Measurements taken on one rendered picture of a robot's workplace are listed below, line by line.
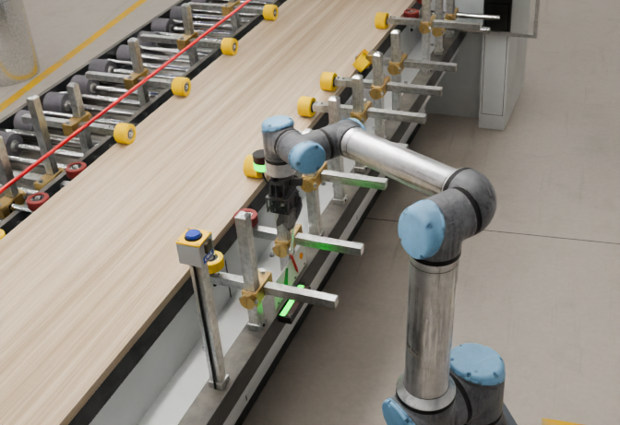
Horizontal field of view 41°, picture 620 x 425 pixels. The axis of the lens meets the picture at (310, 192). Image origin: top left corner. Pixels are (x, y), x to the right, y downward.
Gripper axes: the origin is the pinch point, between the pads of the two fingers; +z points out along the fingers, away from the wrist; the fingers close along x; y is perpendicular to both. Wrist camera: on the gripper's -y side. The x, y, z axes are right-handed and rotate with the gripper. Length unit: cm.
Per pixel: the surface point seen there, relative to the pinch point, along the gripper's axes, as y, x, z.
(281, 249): -6.6, -6.9, 14.8
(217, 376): 41.5, -7.0, 26.4
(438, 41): -209, -7, 21
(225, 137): -64, -56, 10
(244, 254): 15.8, -8.1, 1.8
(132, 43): -97, -116, -12
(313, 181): -33.0, -5.8, 4.1
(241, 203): -22.0, -28.4, 10.3
